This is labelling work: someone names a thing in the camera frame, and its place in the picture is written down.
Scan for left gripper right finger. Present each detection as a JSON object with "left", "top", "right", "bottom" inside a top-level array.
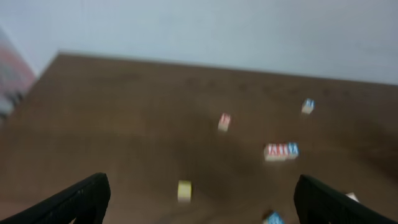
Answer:
[{"left": 294, "top": 175, "right": 397, "bottom": 224}]

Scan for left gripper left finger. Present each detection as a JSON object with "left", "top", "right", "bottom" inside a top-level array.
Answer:
[{"left": 1, "top": 172, "right": 111, "bottom": 224}]

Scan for blue number 2 block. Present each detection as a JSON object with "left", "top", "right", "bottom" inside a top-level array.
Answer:
[{"left": 287, "top": 142, "right": 299, "bottom": 159}]

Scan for red letter I block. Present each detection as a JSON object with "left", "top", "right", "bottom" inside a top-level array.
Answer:
[{"left": 277, "top": 144, "right": 289, "bottom": 160}]

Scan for red letter A block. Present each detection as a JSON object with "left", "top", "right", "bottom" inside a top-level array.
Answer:
[{"left": 264, "top": 144, "right": 279, "bottom": 161}]

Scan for white block red side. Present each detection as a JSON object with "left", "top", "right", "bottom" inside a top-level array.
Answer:
[{"left": 346, "top": 192, "right": 359, "bottom": 202}]

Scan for blue picture block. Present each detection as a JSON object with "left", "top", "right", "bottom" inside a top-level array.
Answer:
[{"left": 262, "top": 211, "right": 285, "bottom": 224}]

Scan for yellow wooden block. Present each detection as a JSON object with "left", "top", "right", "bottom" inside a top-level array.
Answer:
[{"left": 177, "top": 180, "right": 192, "bottom": 202}]

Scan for blue letter P block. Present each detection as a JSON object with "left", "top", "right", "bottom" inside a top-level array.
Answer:
[{"left": 301, "top": 98, "right": 315, "bottom": 114}]

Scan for red letter E block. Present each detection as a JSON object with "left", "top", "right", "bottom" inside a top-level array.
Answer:
[{"left": 218, "top": 113, "right": 231, "bottom": 132}]

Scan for red patterned object at edge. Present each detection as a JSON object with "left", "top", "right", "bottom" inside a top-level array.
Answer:
[{"left": 1, "top": 29, "right": 36, "bottom": 122}]

